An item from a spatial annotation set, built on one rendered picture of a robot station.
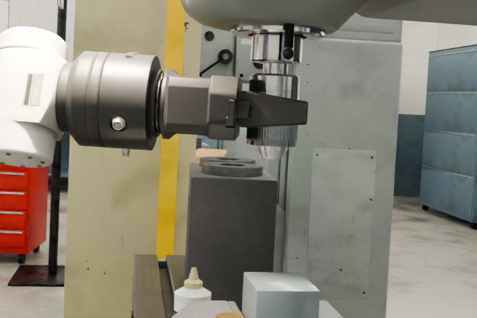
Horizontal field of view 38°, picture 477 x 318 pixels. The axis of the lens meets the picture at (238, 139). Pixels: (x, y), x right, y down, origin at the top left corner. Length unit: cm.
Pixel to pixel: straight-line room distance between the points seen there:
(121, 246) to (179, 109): 182
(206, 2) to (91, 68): 12
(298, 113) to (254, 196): 37
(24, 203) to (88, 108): 458
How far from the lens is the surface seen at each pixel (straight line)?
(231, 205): 96
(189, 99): 60
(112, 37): 235
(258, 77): 62
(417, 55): 1047
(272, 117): 61
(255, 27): 60
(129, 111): 61
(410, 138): 1043
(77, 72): 62
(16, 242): 525
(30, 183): 517
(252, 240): 97
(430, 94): 895
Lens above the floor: 124
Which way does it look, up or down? 3 degrees down
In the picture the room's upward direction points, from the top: 3 degrees clockwise
